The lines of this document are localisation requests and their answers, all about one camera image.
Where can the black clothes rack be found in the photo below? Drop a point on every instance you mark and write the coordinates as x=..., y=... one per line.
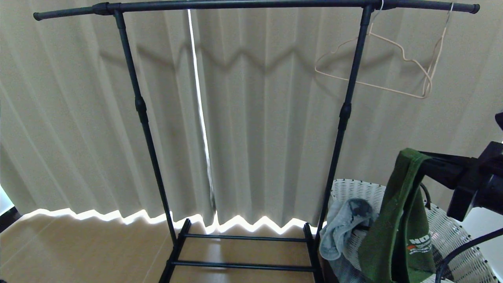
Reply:
x=235, y=4

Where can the beige curtain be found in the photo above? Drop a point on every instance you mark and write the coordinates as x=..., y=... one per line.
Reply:
x=255, y=118

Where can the pale grey garment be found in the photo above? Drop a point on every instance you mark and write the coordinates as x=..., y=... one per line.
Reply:
x=342, y=228

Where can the pink clothes hanger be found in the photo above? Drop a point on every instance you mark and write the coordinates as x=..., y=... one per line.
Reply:
x=436, y=59
x=393, y=90

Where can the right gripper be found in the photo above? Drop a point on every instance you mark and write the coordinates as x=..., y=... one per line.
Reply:
x=465, y=188

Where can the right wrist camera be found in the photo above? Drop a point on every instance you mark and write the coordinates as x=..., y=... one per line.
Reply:
x=500, y=121

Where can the green printed shirt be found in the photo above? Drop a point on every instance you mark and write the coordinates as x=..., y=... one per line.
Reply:
x=393, y=236

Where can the white laundry basket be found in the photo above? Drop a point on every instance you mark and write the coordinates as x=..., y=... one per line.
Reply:
x=452, y=243

